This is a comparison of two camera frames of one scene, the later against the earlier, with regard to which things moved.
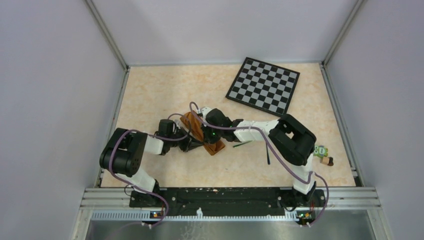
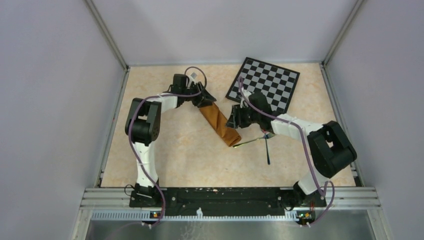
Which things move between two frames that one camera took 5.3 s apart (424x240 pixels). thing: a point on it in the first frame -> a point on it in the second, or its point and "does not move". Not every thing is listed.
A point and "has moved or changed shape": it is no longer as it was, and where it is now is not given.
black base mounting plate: (226, 201) does not move
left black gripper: (189, 143) -> (207, 97)
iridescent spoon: (267, 154) does not move
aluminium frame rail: (108, 198) does not move
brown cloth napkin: (192, 121) has moved or changed shape
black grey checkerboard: (263, 86) does not move
